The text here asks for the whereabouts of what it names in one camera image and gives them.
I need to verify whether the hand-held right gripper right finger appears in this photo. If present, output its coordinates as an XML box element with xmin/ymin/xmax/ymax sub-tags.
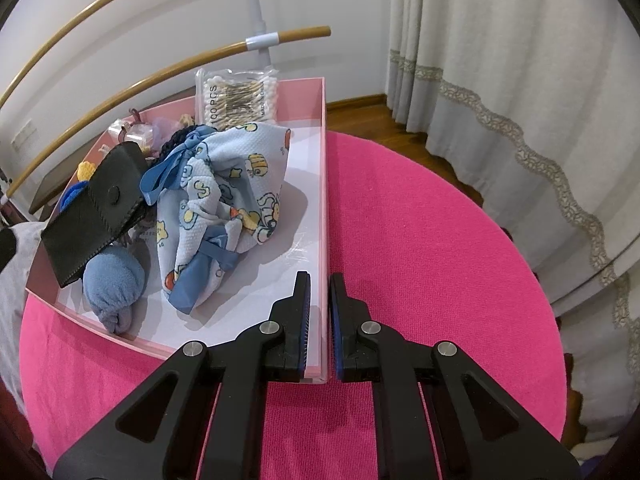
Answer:
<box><xmin>329</xmin><ymin>272</ymin><xmax>583</xmax><ymax>480</ymax></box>

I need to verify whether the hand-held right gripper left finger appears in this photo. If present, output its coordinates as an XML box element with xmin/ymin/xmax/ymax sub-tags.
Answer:
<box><xmin>52</xmin><ymin>271</ymin><xmax>313</xmax><ymax>480</ymax></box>

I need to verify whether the black leather pouch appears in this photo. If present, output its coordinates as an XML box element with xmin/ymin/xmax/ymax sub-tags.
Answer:
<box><xmin>41</xmin><ymin>141</ymin><xmax>151</xmax><ymax>288</ymax></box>

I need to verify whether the dark blue knitted item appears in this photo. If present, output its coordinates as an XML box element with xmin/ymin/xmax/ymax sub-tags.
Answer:
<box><xmin>59</xmin><ymin>181</ymin><xmax>91</xmax><ymax>211</ymax></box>

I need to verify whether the light blue sock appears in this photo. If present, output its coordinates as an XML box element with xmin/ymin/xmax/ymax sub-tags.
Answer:
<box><xmin>82</xmin><ymin>246</ymin><xmax>147</xmax><ymax>335</ymax></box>

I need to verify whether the pink cardboard box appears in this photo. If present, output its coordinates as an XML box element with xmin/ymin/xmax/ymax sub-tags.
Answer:
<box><xmin>25</xmin><ymin>76</ymin><xmax>331</xmax><ymax>386</ymax></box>

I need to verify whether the clear packet of cotton swabs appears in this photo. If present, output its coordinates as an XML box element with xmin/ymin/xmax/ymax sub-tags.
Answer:
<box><xmin>194</xmin><ymin>66</ymin><xmax>281</xmax><ymax>131</ymax></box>

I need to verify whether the grey pillow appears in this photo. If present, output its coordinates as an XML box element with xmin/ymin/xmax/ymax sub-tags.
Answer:
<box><xmin>0</xmin><ymin>220</ymin><xmax>48</xmax><ymax>416</ymax></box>

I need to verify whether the dark wooden furniture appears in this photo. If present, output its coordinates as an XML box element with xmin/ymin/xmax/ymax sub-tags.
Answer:
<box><xmin>29</xmin><ymin>157</ymin><xmax>108</xmax><ymax>221</ymax></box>

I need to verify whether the blue cartoon print cloth bag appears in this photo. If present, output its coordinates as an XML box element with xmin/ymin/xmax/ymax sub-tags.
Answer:
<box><xmin>140</xmin><ymin>121</ymin><xmax>293</xmax><ymax>316</ymax></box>

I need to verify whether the clear packet of hair accessories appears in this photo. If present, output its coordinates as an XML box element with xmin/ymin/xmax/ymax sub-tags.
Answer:
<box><xmin>107</xmin><ymin>107</ymin><xmax>156</xmax><ymax>158</ymax></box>

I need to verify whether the black knitted scrunchie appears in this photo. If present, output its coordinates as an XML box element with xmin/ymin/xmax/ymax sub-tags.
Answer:
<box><xmin>147</xmin><ymin>124</ymin><xmax>221</xmax><ymax>166</ymax></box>

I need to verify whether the curved wooden pole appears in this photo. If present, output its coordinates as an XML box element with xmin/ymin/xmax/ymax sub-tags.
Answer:
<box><xmin>0</xmin><ymin>25</ymin><xmax>332</xmax><ymax>206</ymax></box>
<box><xmin>0</xmin><ymin>0</ymin><xmax>193</xmax><ymax>111</ymax></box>

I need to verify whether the white pole with clamp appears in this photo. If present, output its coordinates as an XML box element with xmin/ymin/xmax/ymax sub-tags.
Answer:
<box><xmin>242</xmin><ymin>0</ymin><xmax>281</xmax><ymax>68</ymax></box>

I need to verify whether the cream curtain with lace trim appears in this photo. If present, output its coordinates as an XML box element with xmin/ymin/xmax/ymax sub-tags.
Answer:
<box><xmin>385</xmin><ymin>0</ymin><xmax>640</xmax><ymax>451</ymax></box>

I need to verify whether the white wall switch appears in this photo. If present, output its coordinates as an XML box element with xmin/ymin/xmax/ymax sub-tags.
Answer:
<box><xmin>11</xmin><ymin>121</ymin><xmax>38</xmax><ymax>151</ymax></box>

